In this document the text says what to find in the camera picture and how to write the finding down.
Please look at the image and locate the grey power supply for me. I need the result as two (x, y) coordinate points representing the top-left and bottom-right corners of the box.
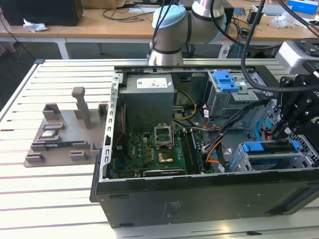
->
(119, 74), (177, 125)

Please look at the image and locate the silver disk bay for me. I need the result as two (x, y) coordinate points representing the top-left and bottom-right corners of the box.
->
(226, 140), (316, 172)

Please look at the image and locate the thin red fan wire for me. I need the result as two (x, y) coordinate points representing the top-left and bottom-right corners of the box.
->
(117, 104), (125, 147)

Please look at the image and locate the metal socket cover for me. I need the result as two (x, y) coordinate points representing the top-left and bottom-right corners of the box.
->
(154, 123), (174, 149)

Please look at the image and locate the black hose copper fitting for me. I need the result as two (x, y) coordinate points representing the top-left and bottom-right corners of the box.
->
(278, 0), (319, 34)

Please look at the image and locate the blue RAM stick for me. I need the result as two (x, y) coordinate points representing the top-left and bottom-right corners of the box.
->
(190, 129), (204, 174)

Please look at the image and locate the brown parts rack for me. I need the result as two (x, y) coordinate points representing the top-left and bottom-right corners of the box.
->
(23, 86), (110, 168)

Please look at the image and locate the hard disk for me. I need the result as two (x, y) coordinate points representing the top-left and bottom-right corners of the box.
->
(243, 139), (300, 170)

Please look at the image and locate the crumpled white paper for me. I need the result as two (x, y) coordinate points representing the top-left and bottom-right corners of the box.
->
(22, 17), (48, 33)

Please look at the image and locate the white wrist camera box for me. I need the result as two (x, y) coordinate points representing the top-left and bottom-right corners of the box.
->
(275, 40), (319, 75)

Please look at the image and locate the black RAM slot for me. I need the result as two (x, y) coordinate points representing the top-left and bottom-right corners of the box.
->
(180, 131), (194, 175)

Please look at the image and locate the black mesh waste bin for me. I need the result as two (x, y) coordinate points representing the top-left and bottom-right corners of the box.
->
(181, 44), (196, 59)

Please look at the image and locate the blue plastic latch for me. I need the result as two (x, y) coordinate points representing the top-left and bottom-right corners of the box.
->
(213, 71), (240, 93)

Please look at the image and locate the dark RAM stick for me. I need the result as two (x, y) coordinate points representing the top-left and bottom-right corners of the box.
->
(44, 141), (84, 148)

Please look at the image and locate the white open box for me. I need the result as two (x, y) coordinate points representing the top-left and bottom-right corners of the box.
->
(294, 18), (319, 33)

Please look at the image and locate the silver drive cage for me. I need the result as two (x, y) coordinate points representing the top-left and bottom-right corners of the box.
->
(205, 71), (274, 120)

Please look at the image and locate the wooden desk white frame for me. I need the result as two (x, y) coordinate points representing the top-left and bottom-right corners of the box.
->
(58, 7), (319, 60)
(0, 23), (67, 60)

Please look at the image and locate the black desk cable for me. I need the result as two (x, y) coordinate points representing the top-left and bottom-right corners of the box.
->
(102, 8), (153, 22)

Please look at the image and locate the blue cardboard box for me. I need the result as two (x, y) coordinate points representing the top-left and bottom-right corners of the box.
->
(287, 0), (319, 14)

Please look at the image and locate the yellow and black wire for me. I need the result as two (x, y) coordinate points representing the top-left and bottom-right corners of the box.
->
(173, 89), (197, 123)

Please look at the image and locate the orange power wire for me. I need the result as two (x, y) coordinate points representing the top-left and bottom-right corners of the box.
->
(263, 128), (275, 141)

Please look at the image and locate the black cable bundle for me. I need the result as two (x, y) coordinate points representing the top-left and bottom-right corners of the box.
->
(216, 98), (272, 172)

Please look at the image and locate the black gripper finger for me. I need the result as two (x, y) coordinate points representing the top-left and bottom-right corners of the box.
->
(280, 96), (315, 139)
(271, 76), (296, 139)

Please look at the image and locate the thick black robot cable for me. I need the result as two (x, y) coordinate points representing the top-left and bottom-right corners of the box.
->
(240, 0), (281, 93)
(210, 0), (284, 49)

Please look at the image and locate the CPU socket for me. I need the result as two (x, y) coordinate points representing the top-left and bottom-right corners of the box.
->
(158, 147), (175, 164)

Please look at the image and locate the orange wire bundle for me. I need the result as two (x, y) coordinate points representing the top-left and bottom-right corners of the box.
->
(204, 138), (225, 165)

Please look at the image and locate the black computer tower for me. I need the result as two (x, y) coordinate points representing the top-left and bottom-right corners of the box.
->
(0, 0), (84, 27)

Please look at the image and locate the brown cardboard box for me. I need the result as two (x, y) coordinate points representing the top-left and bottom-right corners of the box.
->
(81, 0), (125, 9)

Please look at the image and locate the green motherboard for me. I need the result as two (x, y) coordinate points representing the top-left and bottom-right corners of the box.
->
(112, 130), (207, 179)

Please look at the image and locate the black PC case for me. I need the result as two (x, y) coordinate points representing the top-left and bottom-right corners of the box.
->
(89, 57), (319, 229)

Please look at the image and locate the black speaker box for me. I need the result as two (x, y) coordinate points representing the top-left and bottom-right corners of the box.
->
(225, 6), (235, 25)

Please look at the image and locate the grey flat device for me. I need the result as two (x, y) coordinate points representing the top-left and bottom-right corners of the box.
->
(263, 4), (294, 17)

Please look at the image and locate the blue data wire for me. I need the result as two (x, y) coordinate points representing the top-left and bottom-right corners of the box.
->
(254, 118), (273, 144)

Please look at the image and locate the grey mixed wire bundle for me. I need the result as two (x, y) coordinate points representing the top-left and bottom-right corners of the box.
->
(174, 119), (221, 132)

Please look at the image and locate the crumpled clear plastic bag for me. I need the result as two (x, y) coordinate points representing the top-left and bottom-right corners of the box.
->
(271, 10), (300, 28)

